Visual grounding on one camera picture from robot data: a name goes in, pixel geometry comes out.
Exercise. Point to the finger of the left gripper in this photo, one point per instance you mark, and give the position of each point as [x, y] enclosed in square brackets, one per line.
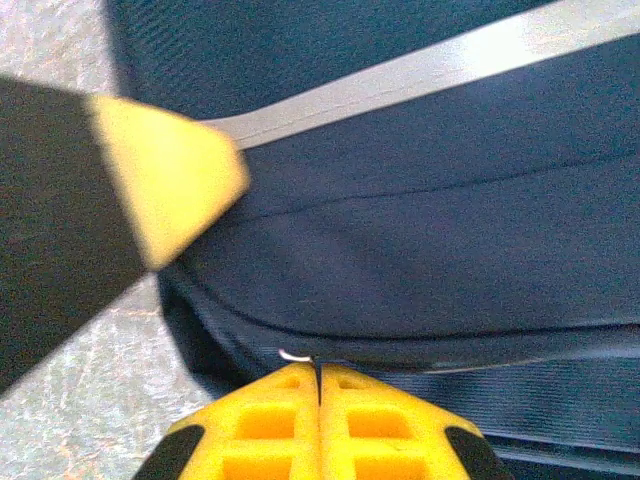
[125, 190]

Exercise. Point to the navy student backpack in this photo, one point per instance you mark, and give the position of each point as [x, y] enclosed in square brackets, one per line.
[425, 225]

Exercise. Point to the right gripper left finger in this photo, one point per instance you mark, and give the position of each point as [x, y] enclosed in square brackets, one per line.
[265, 430]

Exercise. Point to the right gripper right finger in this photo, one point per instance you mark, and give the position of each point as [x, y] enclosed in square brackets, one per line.
[380, 430]

